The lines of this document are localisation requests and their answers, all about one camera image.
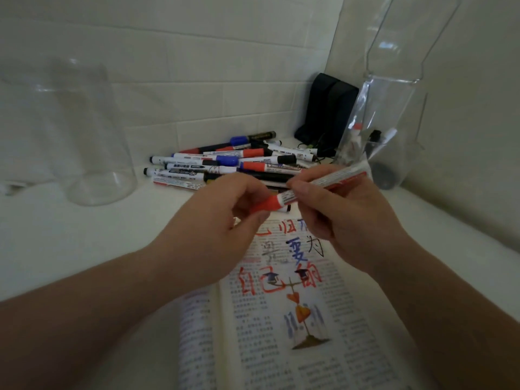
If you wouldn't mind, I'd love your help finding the tilted clear plastic jar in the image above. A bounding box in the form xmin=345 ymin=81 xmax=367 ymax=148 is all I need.
xmin=331 ymin=75 xmax=428 ymax=191

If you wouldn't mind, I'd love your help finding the red capped white marker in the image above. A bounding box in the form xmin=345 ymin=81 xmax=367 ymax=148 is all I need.
xmin=250 ymin=160 xmax=373 ymax=216

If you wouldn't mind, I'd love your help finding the tall clear plastic container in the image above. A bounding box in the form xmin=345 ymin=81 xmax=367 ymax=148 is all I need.
xmin=363 ymin=0 xmax=464 ymax=84

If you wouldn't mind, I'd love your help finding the person's right forearm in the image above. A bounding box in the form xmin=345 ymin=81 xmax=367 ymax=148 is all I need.
xmin=370 ymin=235 xmax=520 ymax=390

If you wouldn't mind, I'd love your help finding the person's left forearm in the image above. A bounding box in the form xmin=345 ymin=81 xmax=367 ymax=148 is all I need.
xmin=0 ymin=245 xmax=185 ymax=390

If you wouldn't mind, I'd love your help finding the wide clear plastic jar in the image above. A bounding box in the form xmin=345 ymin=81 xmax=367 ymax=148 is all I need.
xmin=0 ymin=57 xmax=139 ymax=207

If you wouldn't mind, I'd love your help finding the person's right hand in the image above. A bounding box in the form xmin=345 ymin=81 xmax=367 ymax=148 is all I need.
xmin=287 ymin=165 xmax=412 ymax=277

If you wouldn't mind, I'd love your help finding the small red tipped marker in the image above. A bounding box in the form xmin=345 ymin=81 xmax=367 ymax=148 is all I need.
xmin=345 ymin=123 xmax=365 ymax=159

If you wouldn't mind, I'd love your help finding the person's left hand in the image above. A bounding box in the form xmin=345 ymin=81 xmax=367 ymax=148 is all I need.
xmin=149 ymin=173 xmax=274 ymax=299

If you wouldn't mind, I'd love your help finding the pile of whiteboard markers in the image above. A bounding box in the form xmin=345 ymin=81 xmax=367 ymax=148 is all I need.
xmin=143 ymin=131 xmax=320 ymax=192

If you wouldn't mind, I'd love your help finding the open printed book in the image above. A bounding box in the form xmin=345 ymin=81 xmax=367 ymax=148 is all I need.
xmin=177 ymin=215 xmax=409 ymax=390

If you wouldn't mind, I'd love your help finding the black fabric pouch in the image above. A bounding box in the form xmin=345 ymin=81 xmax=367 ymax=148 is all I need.
xmin=294 ymin=73 xmax=360 ymax=157

